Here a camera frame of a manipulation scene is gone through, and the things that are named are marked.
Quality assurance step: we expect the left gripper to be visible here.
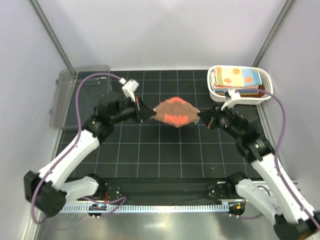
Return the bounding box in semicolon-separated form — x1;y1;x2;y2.
109;94;156;125

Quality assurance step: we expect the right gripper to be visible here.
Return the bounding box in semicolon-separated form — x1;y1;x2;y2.
198;101;244;140

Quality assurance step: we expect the light blue dotted towel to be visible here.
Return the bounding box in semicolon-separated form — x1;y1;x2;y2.
213;87;258;94

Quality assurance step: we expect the salmon pink towel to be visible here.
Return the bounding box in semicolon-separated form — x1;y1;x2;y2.
152;96;200;128

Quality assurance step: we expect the peach dotted towel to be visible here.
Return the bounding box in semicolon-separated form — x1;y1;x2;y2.
210;66;262;88

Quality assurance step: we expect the brown towel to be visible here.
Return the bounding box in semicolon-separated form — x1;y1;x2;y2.
249;84;265;98

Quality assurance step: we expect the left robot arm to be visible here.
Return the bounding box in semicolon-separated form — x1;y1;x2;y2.
23;91;156;218

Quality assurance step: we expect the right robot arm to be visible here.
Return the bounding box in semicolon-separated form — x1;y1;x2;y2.
197;106;320;240

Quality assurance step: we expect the black grid mat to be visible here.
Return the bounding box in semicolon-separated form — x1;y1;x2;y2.
57;70;260;179

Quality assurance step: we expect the white perforated basket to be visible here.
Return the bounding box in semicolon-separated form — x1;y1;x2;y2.
207;65;274;105

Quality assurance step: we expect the clear plastic bin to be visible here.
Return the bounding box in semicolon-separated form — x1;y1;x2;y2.
50;65;112;131

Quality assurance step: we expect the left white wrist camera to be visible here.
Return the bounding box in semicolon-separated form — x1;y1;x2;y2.
118;78;139;102

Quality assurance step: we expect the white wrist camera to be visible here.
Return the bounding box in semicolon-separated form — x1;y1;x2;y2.
118;78;139;102
221;89;242;111

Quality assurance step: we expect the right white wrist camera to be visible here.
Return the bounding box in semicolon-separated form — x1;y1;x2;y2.
221;89;242;111

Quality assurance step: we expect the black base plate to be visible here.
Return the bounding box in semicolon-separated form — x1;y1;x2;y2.
104;178;226;204

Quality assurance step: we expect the white slotted cable duct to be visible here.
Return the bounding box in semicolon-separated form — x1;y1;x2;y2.
60;202;229;214

